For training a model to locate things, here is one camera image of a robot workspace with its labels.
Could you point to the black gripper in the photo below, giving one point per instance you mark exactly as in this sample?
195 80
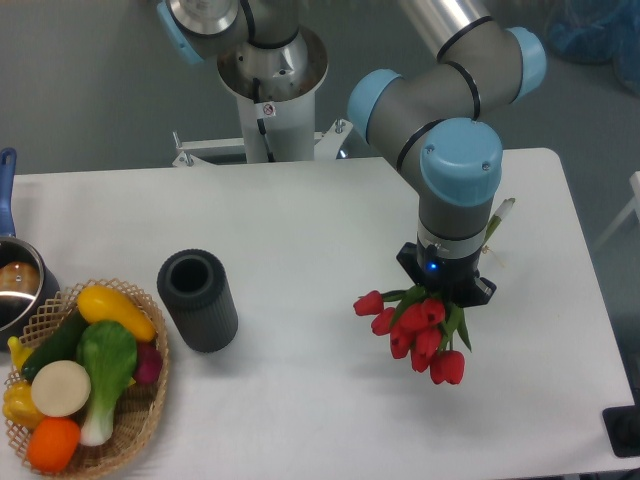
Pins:
456 280

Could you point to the red tulip bouquet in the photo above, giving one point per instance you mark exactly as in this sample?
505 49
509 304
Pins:
421 325

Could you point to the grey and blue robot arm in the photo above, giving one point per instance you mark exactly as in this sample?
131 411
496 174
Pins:
428 129

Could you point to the dark grey ribbed vase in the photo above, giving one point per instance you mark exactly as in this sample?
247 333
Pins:
194 288

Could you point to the black device at table edge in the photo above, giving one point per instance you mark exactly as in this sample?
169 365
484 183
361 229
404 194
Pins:
622 426

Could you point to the blue plastic bag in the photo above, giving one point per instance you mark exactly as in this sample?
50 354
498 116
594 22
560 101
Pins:
597 32

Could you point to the purple red radish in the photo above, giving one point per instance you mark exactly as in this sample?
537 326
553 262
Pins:
149 364

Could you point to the woven wicker basket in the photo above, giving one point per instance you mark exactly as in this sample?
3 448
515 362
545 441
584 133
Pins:
137 412

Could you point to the green bok choy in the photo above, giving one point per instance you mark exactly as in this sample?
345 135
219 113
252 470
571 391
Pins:
108 353

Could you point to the yellow squash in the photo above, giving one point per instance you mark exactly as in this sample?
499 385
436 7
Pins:
98 303

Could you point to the dark green cucumber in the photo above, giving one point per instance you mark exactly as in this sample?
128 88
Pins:
60 345

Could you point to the cream round radish slice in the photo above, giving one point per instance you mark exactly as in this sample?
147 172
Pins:
61 388

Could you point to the orange fruit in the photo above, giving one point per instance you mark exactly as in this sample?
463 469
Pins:
52 444

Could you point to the yellow banana tip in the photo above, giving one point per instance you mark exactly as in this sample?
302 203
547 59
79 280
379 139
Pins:
19 353

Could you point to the yellow bell pepper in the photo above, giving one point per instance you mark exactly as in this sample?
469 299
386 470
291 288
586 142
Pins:
19 407

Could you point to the white chair frame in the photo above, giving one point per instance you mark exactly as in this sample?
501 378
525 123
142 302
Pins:
629 209

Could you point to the blue handled saucepan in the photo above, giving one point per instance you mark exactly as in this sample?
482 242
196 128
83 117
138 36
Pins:
26 281

